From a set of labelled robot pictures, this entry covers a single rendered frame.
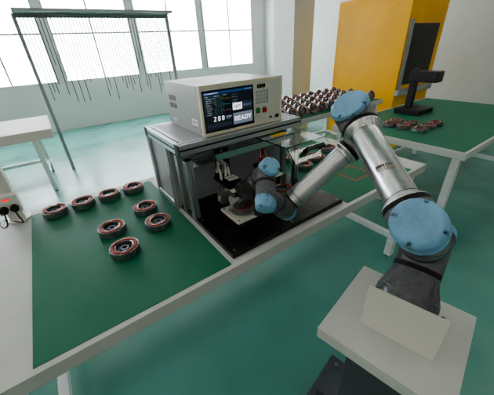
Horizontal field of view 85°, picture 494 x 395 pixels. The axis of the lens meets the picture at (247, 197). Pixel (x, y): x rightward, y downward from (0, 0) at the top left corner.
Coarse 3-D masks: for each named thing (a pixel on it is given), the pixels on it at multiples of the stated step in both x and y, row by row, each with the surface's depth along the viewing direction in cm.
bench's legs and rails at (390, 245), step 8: (352, 216) 219; (360, 216) 217; (368, 224) 209; (376, 224) 207; (384, 232) 199; (392, 240) 195; (384, 248) 203; (392, 248) 200; (64, 376) 120; (64, 384) 117; (64, 392) 114
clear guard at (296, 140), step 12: (276, 132) 133; (288, 132) 132; (300, 132) 131; (312, 132) 130; (276, 144) 118; (288, 144) 116; (300, 144) 117; (312, 144) 119; (300, 156) 114; (312, 156) 117
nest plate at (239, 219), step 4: (224, 208) 127; (228, 208) 127; (224, 212) 125; (228, 212) 124; (252, 212) 123; (228, 216) 123; (232, 216) 121; (236, 216) 120; (240, 216) 120; (244, 216) 120; (248, 216) 120; (252, 216) 120; (256, 216) 122; (236, 220) 118; (240, 220) 118; (244, 220) 118; (248, 220) 119
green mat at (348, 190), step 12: (288, 168) 173; (312, 168) 171; (348, 168) 168; (360, 168) 167; (336, 180) 154; (348, 180) 153; (360, 180) 152; (336, 192) 142; (348, 192) 141; (360, 192) 140
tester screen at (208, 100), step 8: (240, 88) 115; (248, 88) 117; (208, 96) 108; (216, 96) 110; (224, 96) 112; (232, 96) 115; (240, 96) 117; (248, 96) 119; (208, 104) 109; (216, 104) 112; (224, 104) 114; (232, 104) 116; (208, 112) 111; (216, 112) 113; (224, 112) 115; (232, 112) 117; (208, 120) 112; (232, 120) 119; (216, 128) 116
